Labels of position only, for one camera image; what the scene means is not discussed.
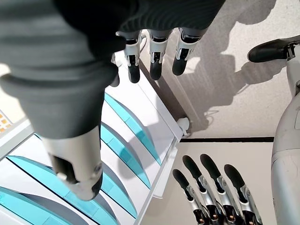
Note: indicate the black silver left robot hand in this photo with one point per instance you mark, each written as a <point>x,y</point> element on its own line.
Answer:
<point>211,168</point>

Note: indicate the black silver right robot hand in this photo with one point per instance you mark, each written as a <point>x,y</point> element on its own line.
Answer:
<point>58,58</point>

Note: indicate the white medical cart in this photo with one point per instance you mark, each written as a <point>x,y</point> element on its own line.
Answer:
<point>167,164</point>

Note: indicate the white cart caster wheel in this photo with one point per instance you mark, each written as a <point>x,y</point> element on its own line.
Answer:
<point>184,124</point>

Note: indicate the silver left robot leg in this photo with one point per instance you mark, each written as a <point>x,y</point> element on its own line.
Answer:
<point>286,175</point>

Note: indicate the orange grid printed sheet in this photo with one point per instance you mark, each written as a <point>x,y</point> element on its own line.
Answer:
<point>4,122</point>

